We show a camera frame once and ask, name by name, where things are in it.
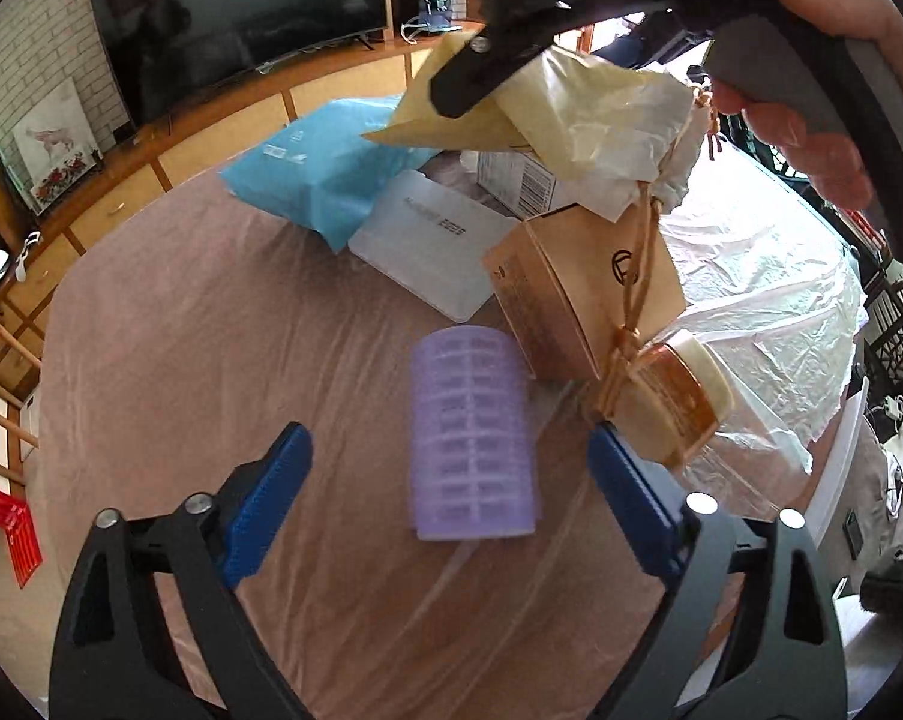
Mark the copper cardboard box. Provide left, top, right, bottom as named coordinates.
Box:
left=482, top=199, right=688, bottom=383

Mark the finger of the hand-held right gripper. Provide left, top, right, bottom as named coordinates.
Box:
left=428, top=0, right=677, bottom=119

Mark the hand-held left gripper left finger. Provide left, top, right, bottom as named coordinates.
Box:
left=48, top=422, right=317, bottom=720

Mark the blue plastic bag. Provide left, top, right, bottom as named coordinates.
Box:
left=218, top=94, right=441, bottom=254

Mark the long wooden sideboard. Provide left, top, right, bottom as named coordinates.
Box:
left=0, top=15, right=490, bottom=361

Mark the dark carved wooden chair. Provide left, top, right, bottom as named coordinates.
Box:
left=863, top=240, right=903, bottom=391

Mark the white barcode carton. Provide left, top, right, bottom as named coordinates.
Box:
left=477, top=150, right=572, bottom=220

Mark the white flat box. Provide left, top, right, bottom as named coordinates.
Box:
left=347, top=169, right=523, bottom=322

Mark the framed dog and flowers painting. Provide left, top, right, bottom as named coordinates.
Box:
left=12, top=79, right=100, bottom=215

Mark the purple hair roller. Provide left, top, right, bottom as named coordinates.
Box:
left=408, top=328, right=540, bottom=542

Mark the red plastic basket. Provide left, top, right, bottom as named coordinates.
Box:
left=0, top=480, right=47, bottom=590

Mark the black flat television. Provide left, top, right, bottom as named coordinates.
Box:
left=87, top=0, right=392, bottom=128

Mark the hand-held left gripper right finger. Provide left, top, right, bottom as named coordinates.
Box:
left=586, top=422, right=850, bottom=720

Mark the beige string-tied round package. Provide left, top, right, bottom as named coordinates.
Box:
left=582, top=330, right=737, bottom=473

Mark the person's right hand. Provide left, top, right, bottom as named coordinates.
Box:
left=710, top=0, right=903, bottom=211

